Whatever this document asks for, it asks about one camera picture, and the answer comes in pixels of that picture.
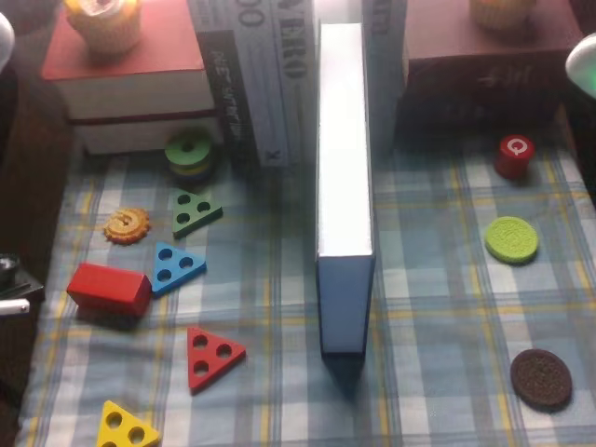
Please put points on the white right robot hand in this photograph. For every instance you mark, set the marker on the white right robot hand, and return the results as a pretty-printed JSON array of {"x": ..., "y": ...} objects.
[{"x": 4, "y": 42}]

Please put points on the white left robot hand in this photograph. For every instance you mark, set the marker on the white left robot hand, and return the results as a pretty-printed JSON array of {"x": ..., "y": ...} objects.
[{"x": 584, "y": 65}]

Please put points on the blue hardcover book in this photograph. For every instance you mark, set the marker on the blue hardcover book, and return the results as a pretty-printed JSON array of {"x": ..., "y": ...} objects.
[{"x": 344, "y": 186}]

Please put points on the thick red hardcover book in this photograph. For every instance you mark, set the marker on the thick red hardcover book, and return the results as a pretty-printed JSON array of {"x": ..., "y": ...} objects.
[{"x": 139, "y": 60}]

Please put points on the white and grey book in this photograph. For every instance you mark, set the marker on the white and grey book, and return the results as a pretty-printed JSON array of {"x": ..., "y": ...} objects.
[{"x": 388, "y": 93}]

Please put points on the pale blue book with X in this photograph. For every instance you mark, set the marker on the pale blue book with X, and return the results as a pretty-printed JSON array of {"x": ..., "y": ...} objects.
[{"x": 263, "y": 93}]

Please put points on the toy cupcake with strawberries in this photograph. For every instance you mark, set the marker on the toy cupcake with strawberries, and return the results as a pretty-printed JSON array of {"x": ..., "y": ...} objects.
[{"x": 500, "y": 16}]

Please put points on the yellow toy cupcake with cream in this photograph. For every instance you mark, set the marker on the yellow toy cupcake with cream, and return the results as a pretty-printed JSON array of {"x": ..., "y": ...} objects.
[{"x": 104, "y": 32}]

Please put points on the red cylinder with white Q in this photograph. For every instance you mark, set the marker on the red cylinder with white Q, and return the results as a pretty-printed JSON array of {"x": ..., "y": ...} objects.
[{"x": 512, "y": 160}]

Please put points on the green sandwich cookie toy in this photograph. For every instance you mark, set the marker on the green sandwich cookie toy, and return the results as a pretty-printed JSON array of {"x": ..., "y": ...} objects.
[{"x": 511, "y": 241}]

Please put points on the tan swirl biscuit toy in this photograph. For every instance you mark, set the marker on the tan swirl biscuit toy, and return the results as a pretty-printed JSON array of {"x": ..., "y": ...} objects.
[{"x": 125, "y": 226}]

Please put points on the green triangle block with holes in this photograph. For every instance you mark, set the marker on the green triangle block with holes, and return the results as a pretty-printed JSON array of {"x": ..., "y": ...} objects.
[{"x": 191, "y": 219}]

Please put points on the red rectangular wooden block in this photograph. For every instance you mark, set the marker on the red rectangular wooden block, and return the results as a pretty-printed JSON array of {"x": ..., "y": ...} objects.
[{"x": 107, "y": 291}]

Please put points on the blue triangle block with holes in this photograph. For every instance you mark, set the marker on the blue triangle block with holes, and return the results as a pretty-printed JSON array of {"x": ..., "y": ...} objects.
[{"x": 174, "y": 279}]

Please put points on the brown chocolate cookie toy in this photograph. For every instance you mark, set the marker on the brown chocolate cookie toy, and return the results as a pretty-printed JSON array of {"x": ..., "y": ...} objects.
[{"x": 540, "y": 379}]

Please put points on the blue plaid tablecloth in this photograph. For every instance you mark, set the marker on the blue plaid tablecloth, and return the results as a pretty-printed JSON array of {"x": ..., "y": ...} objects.
[{"x": 279, "y": 279}]

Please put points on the red triangle block with holes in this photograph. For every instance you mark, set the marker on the red triangle block with holes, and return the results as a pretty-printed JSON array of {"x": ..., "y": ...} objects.
[{"x": 205, "y": 368}]

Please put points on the yellow triangle block with holes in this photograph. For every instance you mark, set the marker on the yellow triangle block with holes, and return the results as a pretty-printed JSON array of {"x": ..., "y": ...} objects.
[{"x": 122, "y": 430}]

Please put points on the black and white camera device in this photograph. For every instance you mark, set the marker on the black and white camera device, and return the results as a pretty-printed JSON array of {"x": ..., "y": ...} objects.
[{"x": 18, "y": 286}]

